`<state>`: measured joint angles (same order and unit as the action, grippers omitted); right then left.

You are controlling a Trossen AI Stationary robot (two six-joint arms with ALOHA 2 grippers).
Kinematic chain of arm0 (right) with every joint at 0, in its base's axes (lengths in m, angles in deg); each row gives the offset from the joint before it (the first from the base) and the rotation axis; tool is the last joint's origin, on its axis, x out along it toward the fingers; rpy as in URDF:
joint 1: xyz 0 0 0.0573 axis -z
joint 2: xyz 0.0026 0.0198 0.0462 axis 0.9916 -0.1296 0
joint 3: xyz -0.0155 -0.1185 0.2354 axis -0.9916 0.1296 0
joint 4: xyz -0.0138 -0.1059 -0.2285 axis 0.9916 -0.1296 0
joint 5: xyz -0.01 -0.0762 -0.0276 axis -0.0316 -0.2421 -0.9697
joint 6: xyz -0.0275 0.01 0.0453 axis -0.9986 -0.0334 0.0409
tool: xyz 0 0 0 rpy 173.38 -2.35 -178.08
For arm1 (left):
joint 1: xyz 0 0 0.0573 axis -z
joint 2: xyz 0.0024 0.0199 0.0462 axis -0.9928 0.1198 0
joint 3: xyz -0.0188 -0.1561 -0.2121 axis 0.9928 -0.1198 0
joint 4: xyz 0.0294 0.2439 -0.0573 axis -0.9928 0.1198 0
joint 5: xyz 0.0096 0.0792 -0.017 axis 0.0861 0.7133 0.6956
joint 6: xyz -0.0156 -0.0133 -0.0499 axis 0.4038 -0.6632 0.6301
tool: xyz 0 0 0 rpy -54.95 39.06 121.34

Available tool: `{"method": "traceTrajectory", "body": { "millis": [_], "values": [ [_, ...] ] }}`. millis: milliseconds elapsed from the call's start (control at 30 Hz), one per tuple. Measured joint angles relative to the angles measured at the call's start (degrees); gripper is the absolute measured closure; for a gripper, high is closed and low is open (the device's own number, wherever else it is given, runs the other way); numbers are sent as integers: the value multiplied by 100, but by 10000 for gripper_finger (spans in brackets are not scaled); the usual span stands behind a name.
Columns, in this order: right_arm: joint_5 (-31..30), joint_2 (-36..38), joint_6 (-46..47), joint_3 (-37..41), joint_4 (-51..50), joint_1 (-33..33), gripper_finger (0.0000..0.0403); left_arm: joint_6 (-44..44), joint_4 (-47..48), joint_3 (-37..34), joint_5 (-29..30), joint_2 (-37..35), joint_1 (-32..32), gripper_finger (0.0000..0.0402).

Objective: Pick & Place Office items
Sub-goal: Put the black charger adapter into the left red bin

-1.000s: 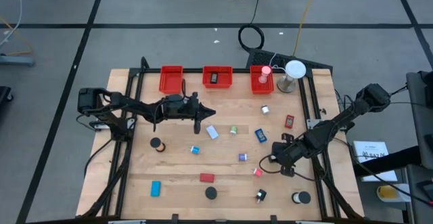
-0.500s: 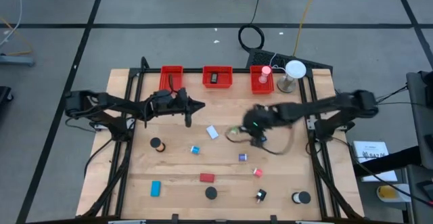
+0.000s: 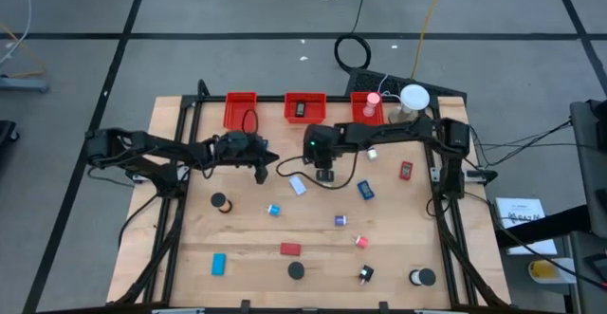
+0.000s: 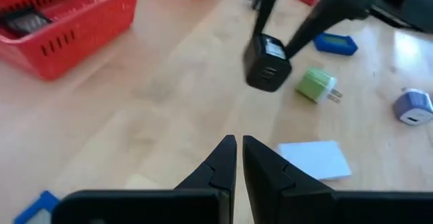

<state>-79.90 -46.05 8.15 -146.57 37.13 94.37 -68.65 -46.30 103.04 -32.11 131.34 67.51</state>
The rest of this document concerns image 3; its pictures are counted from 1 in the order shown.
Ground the black capped hourglass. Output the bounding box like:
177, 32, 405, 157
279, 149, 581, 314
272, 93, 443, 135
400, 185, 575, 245
286, 261, 306, 281

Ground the grey metal cabinet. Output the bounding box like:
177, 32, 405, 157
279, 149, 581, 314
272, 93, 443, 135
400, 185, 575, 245
568, 98, 607, 314

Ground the white floor cable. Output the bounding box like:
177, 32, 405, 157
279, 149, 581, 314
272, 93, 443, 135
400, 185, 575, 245
0, 0, 33, 67

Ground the white sand black hourglass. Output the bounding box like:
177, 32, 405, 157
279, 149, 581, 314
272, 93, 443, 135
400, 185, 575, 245
409, 268, 437, 287

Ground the cyan rectangular block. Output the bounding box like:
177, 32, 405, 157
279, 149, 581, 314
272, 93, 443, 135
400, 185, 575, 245
211, 252, 227, 277

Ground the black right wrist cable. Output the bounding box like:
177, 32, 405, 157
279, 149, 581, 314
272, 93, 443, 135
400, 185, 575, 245
275, 147, 360, 192

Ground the pink sand hourglass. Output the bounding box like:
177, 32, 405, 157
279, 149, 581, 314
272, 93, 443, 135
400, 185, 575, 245
362, 91, 382, 119

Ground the yellow white container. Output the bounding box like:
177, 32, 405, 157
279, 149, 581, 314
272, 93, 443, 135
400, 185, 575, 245
527, 256, 578, 286

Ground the black chair base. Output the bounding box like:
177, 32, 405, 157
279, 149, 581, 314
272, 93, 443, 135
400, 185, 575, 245
0, 120, 21, 161

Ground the black power cable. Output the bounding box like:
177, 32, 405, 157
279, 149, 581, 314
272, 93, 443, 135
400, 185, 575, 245
467, 118, 575, 169

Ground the yellow cable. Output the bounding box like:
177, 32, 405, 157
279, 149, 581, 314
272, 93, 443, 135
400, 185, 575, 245
410, 0, 448, 80

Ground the black coiled cable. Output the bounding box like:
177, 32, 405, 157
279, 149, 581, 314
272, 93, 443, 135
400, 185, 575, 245
333, 0, 373, 74

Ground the thin white lamp cable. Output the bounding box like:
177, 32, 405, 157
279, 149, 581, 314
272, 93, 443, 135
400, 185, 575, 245
377, 73, 402, 100

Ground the grey furniture leg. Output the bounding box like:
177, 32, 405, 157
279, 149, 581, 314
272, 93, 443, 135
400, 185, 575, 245
0, 76, 51, 94

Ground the white rectangular block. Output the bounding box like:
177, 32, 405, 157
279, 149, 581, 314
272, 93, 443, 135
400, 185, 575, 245
287, 175, 308, 196

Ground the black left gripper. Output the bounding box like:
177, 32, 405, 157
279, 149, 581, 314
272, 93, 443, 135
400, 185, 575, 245
240, 132, 281, 186

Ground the black beam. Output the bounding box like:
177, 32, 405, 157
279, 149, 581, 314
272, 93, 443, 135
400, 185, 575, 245
494, 203, 590, 249

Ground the white printed box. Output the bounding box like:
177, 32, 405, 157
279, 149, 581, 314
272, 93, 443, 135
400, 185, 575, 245
492, 196, 560, 256

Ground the silver bar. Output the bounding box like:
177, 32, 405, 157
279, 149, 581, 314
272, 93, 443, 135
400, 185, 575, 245
413, 307, 469, 314
150, 307, 207, 314

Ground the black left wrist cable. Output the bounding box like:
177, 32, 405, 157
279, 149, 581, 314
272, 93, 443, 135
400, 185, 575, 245
240, 108, 260, 138

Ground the orange sand black hourglass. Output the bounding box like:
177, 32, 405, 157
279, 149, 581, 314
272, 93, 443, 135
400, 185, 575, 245
210, 192, 233, 214

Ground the white bulb lamp metal base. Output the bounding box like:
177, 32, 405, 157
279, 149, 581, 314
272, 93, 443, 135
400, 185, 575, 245
387, 83, 432, 126

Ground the red plastic basket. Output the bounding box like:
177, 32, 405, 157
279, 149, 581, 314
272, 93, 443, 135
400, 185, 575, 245
283, 92, 327, 125
349, 91, 384, 128
222, 91, 258, 133

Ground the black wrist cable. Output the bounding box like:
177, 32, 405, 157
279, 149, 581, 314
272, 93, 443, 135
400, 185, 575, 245
275, 147, 360, 192
240, 108, 260, 138

